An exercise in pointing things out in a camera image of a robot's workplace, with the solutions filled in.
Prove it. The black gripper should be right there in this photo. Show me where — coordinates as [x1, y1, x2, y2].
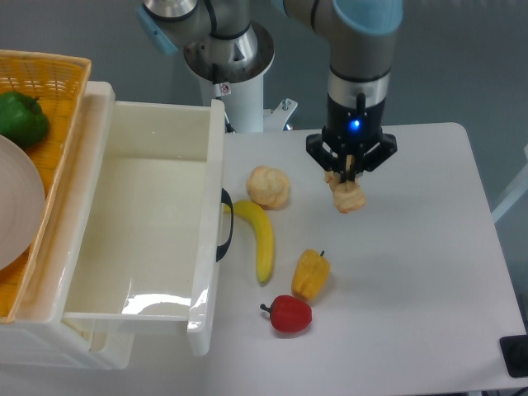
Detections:
[305, 93, 398, 184]

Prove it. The square tan bread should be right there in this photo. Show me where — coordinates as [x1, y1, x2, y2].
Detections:
[324, 171, 366, 214]

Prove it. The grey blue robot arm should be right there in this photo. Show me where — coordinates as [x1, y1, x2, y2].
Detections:
[136, 1, 403, 182]

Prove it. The round tan bread roll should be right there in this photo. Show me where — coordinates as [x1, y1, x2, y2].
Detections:
[246, 166, 290, 210]

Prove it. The upper white drawer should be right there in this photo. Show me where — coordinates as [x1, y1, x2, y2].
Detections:
[63, 100, 225, 356]

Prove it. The white drawer cabinet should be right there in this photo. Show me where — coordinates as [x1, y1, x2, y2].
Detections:
[1, 82, 134, 370]

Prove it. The yellow banana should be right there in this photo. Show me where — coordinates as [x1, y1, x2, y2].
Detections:
[223, 200, 276, 285]

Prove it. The yellow bell pepper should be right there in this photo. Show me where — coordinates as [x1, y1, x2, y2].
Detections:
[291, 249, 331, 301]

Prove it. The red bell pepper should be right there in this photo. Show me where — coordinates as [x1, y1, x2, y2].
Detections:
[260, 295, 313, 333]

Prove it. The black device at edge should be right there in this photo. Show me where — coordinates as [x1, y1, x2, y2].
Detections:
[499, 335, 528, 378]

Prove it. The orange plastic basket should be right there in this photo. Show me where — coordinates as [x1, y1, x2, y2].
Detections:
[1, 49, 92, 324]

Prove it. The beige round plate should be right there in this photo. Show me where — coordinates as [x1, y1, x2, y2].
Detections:
[1, 137, 45, 269]

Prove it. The green bell pepper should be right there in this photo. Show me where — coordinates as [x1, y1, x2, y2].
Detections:
[1, 91, 50, 149]

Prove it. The black drawer handle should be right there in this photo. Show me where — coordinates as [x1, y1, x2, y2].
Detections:
[215, 187, 235, 262]

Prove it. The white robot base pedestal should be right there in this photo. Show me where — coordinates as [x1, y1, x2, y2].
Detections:
[184, 22, 298, 133]

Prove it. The white table frame bracket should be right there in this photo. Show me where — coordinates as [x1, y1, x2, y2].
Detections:
[491, 146, 528, 224]

